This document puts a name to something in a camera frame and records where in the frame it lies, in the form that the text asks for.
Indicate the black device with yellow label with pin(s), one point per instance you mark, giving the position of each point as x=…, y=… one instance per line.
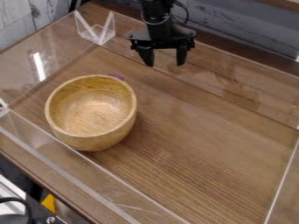
x=44, y=211

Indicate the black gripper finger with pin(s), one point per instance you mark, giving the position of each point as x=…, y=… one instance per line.
x=145, y=53
x=180, y=55

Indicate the purple eggplant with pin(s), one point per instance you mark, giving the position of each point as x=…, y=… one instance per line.
x=116, y=76

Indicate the brown wooden bowl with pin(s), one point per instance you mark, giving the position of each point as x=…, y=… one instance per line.
x=90, y=111

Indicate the clear acrylic corner bracket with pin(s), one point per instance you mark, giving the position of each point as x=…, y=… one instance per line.
x=98, y=34

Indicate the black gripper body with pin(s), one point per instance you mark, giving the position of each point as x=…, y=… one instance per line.
x=173, y=37

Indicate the clear acrylic tray walls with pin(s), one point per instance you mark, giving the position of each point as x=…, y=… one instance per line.
x=211, y=156

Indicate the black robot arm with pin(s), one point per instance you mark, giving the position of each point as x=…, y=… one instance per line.
x=156, y=14

